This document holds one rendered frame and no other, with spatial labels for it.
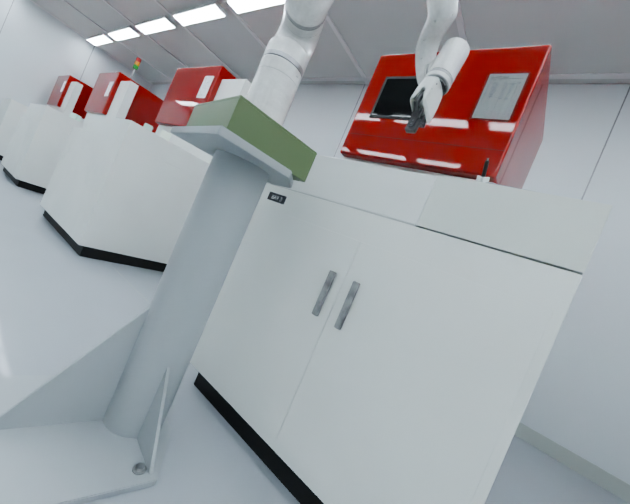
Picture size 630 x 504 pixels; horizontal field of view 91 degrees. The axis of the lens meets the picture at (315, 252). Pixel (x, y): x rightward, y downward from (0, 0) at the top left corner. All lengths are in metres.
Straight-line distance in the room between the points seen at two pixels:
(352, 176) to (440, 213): 0.30
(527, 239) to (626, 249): 2.24
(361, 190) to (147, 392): 0.80
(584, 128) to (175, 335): 3.20
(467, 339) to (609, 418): 2.22
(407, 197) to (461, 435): 0.57
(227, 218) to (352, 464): 0.69
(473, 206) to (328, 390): 0.60
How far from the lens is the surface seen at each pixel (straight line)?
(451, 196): 0.86
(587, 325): 2.92
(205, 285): 0.87
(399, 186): 0.91
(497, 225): 0.82
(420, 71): 1.25
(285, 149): 0.85
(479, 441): 0.81
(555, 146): 3.30
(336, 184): 1.01
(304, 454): 0.99
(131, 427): 1.04
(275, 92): 0.93
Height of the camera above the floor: 0.65
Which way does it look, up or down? level
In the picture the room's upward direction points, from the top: 23 degrees clockwise
